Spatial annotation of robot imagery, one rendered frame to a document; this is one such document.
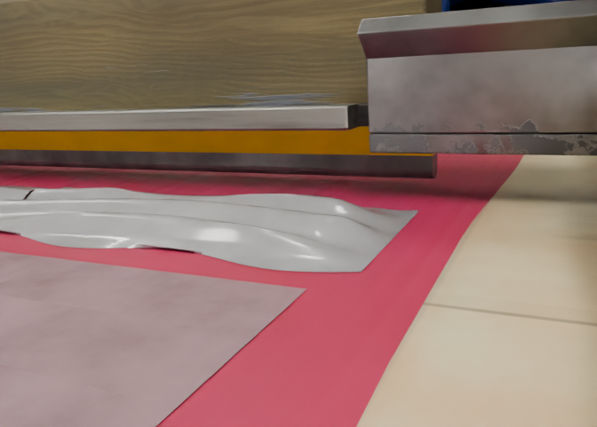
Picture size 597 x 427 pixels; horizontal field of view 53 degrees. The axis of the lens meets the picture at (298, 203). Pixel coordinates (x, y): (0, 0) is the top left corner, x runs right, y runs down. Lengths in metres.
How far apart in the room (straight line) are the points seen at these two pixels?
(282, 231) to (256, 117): 0.08
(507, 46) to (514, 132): 0.03
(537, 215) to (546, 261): 0.05
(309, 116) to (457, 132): 0.06
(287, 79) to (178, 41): 0.06
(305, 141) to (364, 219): 0.08
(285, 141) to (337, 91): 0.04
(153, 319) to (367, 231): 0.08
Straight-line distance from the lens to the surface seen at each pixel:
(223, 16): 0.29
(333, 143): 0.28
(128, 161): 0.35
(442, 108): 0.24
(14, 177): 0.41
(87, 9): 0.34
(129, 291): 0.18
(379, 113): 0.24
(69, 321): 0.17
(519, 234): 0.21
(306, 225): 0.21
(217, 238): 0.21
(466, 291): 0.17
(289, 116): 0.26
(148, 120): 0.30
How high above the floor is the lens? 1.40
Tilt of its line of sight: 42 degrees down
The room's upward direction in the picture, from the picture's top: 22 degrees counter-clockwise
